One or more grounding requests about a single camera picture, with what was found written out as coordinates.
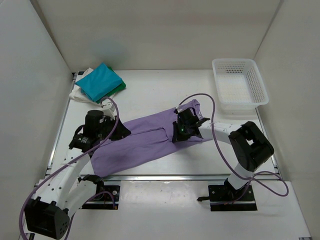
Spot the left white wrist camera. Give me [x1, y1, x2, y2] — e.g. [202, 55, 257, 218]
[100, 101, 117, 118]

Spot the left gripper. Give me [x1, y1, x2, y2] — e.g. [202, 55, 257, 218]
[98, 113, 133, 139]

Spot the teal folded t shirt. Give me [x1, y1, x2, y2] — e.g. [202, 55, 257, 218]
[75, 63, 108, 102]

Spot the white folded t shirt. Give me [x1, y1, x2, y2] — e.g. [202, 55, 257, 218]
[69, 67, 116, 106]

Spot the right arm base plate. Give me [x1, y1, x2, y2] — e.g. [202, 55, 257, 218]
[197, 184, 258, 212]

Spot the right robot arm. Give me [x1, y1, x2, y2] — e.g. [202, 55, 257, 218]
[172, 107, 274, 200]

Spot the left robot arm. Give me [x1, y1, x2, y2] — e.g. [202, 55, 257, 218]
[21, 110, 131, 240]

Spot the purple t shirt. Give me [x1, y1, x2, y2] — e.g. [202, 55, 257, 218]
[90, 107, 208, 177]

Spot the green folded t shirt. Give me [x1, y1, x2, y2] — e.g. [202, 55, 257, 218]
[96, 66, 127, 104]

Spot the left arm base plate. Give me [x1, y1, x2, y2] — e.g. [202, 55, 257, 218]
[82, 175, 121, 210]

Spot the white plastic basket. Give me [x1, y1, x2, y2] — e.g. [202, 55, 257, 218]
[212, 58, 269, 113]

